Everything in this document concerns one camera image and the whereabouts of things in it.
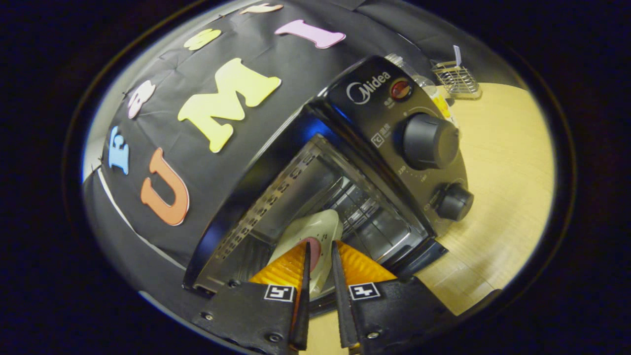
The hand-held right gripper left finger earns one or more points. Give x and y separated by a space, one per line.
301 330

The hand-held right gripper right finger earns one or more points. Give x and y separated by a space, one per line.
344 320

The pink round food slice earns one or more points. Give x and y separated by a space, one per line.
314 246

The white square plate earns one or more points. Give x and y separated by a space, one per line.
315 227

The black electric oven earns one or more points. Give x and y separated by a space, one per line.
365 123

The clear glass bottle yellow label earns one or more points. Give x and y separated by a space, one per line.
434 91

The metal mesh holder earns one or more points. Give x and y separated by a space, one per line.
458 81

